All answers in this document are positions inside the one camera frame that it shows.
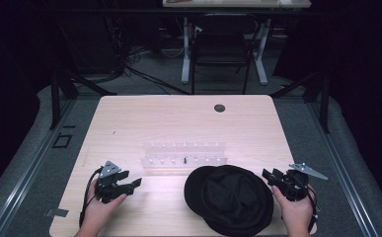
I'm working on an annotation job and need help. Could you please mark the black hat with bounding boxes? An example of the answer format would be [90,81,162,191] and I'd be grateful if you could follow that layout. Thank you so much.
[183,164,275,237]

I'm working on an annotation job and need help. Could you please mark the aluminium floor rail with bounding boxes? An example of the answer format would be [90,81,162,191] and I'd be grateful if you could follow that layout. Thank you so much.
[0,98,78,237]
[306,101,381,237]

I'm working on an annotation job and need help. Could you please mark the white-legged desk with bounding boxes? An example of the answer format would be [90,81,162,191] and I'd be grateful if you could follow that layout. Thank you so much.
[162,0,313,87]

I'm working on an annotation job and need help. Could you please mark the person's right hand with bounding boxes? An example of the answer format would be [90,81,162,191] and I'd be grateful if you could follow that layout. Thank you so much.
[270,183,317,233]

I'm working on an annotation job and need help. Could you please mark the grey tape strip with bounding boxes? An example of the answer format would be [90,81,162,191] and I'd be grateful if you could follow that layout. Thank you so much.
[44,207,70,218]

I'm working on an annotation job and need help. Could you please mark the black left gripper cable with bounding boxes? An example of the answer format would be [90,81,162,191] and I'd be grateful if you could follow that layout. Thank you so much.
[78,166,105,229]

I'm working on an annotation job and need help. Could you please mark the black floor cables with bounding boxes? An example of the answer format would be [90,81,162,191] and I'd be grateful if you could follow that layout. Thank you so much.
[124,45,191,97]

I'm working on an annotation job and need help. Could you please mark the person's left hand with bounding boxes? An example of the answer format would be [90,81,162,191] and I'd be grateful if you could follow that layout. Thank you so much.
[78,179,128,231]

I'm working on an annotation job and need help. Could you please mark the clear acrylic rack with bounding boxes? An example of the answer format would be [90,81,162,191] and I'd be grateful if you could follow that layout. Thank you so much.
[140,141,229,170]

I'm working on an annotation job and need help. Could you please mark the black metal frame stand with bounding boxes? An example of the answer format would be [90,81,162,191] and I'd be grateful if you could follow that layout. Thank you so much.
[48,63,117,131]
[269,69,332,134]

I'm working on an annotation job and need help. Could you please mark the black chair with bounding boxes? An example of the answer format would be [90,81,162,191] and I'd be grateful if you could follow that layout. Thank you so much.
[190,13,261,96]

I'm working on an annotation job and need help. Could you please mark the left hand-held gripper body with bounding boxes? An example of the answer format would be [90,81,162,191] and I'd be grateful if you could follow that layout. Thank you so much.
[94,160,137,203]

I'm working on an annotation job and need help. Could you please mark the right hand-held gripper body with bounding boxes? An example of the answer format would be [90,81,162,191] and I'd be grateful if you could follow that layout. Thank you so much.
[276,162,329,202]

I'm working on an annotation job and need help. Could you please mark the black tape square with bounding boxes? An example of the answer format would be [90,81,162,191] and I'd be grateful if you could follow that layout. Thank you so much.
[51,132,74,149]

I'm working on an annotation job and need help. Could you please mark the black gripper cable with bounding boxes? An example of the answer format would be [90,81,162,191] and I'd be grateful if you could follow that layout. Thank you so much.
[78,166,105,229]
[305,184,321,233]

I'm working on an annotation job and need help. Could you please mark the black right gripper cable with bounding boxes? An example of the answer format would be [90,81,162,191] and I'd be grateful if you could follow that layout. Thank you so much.
[305,184,321,233]

